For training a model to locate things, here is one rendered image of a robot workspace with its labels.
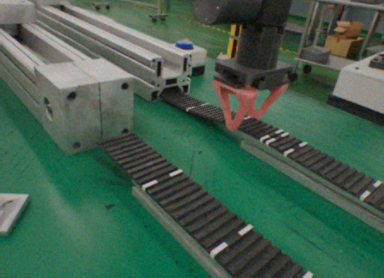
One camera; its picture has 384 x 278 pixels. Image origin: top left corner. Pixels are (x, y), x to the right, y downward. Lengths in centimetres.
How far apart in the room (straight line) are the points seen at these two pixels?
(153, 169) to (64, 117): 13
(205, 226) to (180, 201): 4
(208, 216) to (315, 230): 13
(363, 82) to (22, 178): 67
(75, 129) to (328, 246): 32
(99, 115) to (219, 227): 22
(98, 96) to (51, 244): 19
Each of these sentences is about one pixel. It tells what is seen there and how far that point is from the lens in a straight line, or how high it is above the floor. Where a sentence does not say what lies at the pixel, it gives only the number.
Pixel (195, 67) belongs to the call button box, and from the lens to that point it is 74.
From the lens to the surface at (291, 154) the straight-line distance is 42.
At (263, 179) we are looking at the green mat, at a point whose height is 78.
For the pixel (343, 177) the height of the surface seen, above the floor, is 81.
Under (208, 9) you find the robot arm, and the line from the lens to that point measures 36.
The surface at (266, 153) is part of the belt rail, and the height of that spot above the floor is 79.
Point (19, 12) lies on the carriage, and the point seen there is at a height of 89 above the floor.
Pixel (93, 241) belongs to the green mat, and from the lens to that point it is 31.
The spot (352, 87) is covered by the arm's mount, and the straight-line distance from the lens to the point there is 78.
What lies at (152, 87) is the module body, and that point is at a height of 81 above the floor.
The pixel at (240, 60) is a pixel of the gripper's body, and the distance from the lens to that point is 42.
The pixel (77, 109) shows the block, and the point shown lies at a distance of 40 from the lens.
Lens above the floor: 101
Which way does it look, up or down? 29 degrees down
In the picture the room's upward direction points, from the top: 7 degrees clockwise
